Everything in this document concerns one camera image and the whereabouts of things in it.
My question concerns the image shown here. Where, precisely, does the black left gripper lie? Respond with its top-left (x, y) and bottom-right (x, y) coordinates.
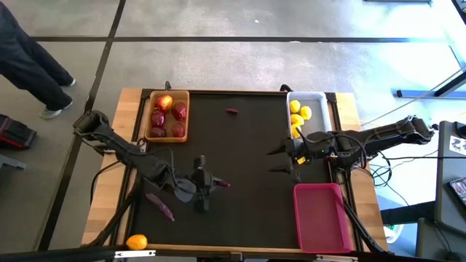
top-left (189, 155), bottom-right (226, 213)

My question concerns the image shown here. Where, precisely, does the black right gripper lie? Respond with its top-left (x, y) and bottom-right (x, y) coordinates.
top-left (266, 134), bottom-right (322, 183)

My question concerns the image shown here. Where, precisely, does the red and yellow apple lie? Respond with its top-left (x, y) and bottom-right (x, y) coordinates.
top-left (156, 94), bottom-right (174, 112)

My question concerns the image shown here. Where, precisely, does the black table mat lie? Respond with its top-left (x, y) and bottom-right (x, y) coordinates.
top-left (130, 92), bottom-right (334, 250)

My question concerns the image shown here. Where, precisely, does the white plastic bin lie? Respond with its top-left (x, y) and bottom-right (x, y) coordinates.
top-left (286, 91), bottom-right (333, 141)

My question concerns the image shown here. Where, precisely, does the long purple sweet potato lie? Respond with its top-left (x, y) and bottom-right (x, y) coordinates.
top-left (145, 192), bottom-right (175, 223)

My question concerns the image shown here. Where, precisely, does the pink plastic bin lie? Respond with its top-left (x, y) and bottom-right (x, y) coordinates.
top-left (293, 183), bottom-right (353, 255)

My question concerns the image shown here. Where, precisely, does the wooden tray of red apples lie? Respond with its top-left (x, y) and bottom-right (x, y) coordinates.
top-left (144, 90), bottom-right (191, 143)

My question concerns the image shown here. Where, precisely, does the orange-tinted lemon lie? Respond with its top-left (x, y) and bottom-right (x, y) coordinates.
top-left (125, 234), bottom-right (149, 251)

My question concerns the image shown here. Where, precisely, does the white and green container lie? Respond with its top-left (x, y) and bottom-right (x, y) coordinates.
top-left (384, 223), bottom-right (404, 244)

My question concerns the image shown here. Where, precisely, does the black stand base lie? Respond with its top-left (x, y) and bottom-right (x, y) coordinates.
top-left (380, 199), bottom-right (436, 225)

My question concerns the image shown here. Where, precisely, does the blue metal bar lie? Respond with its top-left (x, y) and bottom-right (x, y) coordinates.
top-left (395, 89), bottom-right (466, 100)

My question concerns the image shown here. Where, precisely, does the grey desk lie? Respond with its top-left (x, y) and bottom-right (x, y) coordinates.
top-left (435, 119), bottom-right (466, 252)

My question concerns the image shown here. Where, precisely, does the black smartphone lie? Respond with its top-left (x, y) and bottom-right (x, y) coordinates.
top-left (449, 177), bottom-right (466, 207)

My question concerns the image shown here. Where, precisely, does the black metal leg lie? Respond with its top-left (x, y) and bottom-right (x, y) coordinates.
top-left (433, 71), bottom-right (466, 98)

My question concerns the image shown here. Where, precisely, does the person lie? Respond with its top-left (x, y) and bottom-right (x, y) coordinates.
top-left (0, 1), bottom-right (76, 120)

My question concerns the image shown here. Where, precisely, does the black diagonal frame strut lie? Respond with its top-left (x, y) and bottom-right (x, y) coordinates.
top-left (87, 178), bottom-right (141, 248)
top-left (341, 198), bottom-right (389, 255)

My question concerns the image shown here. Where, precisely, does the silver metal bracket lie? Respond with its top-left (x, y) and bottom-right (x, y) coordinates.
top-left (315, 254), bottom-right (360, 262)
top-left (114, 250), bottom-right (157, 259)

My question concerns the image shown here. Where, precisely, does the black power cable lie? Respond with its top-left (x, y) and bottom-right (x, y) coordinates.
top-left (384, 155), bottom-right (466, 160)

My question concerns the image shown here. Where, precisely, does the black frame crossbar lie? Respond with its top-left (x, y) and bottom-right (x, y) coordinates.
top-left (0, 246), bottom-right (466, 262)

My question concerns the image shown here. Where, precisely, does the grey metal bracket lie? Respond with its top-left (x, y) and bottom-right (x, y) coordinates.
top-left (0, 154), bottom-right (27, 171)

